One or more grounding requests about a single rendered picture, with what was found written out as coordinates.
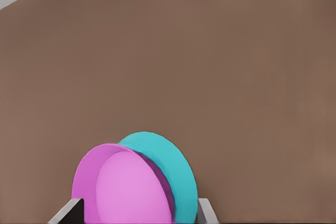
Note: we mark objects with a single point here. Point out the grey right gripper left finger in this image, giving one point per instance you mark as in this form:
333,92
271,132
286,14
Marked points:
68,212

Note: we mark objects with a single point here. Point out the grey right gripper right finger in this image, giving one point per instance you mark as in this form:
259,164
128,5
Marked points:
206,211

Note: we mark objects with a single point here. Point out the blue plate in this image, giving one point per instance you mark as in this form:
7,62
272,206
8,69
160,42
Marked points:
173,166

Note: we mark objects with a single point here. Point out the pink plate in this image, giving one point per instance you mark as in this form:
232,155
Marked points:
126,187

